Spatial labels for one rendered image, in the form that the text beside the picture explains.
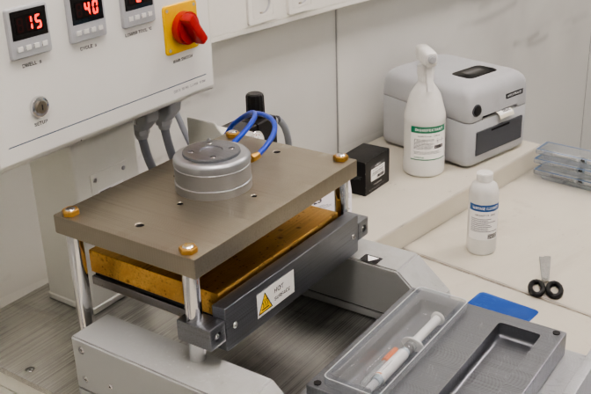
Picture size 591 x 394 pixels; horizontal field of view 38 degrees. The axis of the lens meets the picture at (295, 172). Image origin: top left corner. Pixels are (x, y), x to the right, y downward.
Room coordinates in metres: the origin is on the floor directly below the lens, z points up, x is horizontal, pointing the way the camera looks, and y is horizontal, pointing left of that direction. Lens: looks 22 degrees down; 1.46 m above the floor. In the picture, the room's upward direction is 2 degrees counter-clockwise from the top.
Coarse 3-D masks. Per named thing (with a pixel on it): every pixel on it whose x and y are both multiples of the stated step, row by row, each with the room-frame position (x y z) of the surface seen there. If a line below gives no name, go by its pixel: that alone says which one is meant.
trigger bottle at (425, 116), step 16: (416, 48) 1.62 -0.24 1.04; (432, 64) 1.56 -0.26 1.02; (432, 80) 1.56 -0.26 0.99; (416, 96) 1.58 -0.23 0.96; (432, 96) 1.57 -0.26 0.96; (416, 112) 1.57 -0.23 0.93; (432, 112) 1.56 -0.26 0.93; (416, 128) 1.56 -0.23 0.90; (432, 128) 1.56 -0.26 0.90; (416, 144) 1.56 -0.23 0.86; (432, 144) 1.56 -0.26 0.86; (416, 160) 1.56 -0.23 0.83; (432, 160) 1.56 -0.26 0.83; (416, 176) 1.56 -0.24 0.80; (432, 176) 1.56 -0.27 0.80
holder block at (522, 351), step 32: (480, 320) 0.73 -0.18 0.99; (512, 320) 0.73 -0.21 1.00; (448, 352) 0.68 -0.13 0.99; (480, 352) 0.69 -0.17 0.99; (512, 352) 0.70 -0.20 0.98; (544, 352) 0.67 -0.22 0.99; (320, 384) 0.63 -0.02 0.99; (416, 384) 0.63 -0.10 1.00; (448, 384) 0.63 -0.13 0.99; (480, 384) 0.65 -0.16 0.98; (512, 384) 0.62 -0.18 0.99
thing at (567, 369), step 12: (564, 360) 0.69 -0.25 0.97; (576, 360) 0.69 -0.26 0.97; (588, 360) 0.64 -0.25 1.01; (552, 372) 0.67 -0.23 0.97; (564, 372) 0.67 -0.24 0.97; (576, 372) 0.62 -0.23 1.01; (588, 372) 0.62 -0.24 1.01; (552, 384) 0.66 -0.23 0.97; (564, 384) 0.66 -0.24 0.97; (576, 384) 0.60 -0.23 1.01; (588, 384) 0.62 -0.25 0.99
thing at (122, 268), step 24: (312, 216) 0.84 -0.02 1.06; (336, 216) 0.85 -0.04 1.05; (264, 240) 0.79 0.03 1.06; (288, 240) 0.79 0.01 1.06; (96, 264) 0.78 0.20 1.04; (120, 264) 0.76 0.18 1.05; (144, 264) 0.75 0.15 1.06; (240, 264) 0.74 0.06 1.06; (264, 264) 0.75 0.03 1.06; (120, 288) 0.76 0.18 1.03; (144, 288) 0.74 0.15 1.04; (168, 288) 0.72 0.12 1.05; (216, 288) 0.70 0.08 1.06
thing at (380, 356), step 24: (408, 312) 0.73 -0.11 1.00; (432, 312) 0.73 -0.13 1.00; (384, 336) 0.69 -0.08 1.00; (408, 336) 0.69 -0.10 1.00; (432, 336) 0.69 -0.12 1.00; (360, 360) 0.66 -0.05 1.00; (384, 360) 0.66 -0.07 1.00; (408, 360) 0.65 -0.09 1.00; (360, 384) 0.62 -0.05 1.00; (384, 384) 0.62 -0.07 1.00
